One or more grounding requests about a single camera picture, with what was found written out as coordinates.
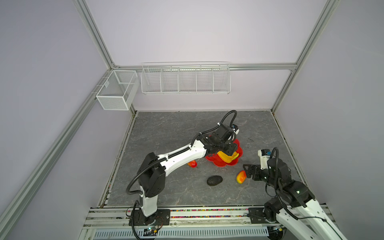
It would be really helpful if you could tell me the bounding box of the yellow fake banana bunch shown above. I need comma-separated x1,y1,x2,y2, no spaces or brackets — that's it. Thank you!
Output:
217,151,240,164

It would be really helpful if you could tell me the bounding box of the red-yellow mango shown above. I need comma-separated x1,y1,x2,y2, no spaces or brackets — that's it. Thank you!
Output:
188,161,198,168
236,170,247,184

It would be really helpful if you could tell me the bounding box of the dark fake avocado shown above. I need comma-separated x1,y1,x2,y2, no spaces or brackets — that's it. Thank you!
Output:
207,175,223,187

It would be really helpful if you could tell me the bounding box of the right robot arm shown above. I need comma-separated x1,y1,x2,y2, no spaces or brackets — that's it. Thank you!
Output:
243,157,346,240

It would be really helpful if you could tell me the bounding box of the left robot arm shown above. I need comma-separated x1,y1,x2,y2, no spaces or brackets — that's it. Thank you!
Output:
126,123,239,217

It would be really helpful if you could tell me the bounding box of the red flower-shaped fruit bowl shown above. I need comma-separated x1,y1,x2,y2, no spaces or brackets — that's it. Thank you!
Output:
205,140,243,167

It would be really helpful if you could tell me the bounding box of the white mesh box basket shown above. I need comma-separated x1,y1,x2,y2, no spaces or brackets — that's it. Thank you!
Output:
96,70,140,111

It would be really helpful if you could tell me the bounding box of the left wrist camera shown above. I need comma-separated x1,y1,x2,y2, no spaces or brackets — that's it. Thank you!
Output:
231,124,239,135

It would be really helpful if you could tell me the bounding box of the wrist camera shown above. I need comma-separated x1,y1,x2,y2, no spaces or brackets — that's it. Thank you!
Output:
231,124,239,135
258,149,272,170

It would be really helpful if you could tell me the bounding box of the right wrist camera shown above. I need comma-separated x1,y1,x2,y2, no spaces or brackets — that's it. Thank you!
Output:
258,149,272,170

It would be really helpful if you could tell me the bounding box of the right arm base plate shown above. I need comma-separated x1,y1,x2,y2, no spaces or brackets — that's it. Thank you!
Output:
247,207,282,224

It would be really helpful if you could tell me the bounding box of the white wire wall rack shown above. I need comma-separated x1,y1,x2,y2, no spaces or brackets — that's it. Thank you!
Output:
141,62,232,95

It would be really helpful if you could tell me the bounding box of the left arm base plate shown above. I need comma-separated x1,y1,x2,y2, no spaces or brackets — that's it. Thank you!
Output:
129,209,171,227

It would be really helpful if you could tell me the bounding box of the aluminium front rail frame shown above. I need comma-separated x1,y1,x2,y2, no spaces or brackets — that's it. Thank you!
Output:
79,206,337,240

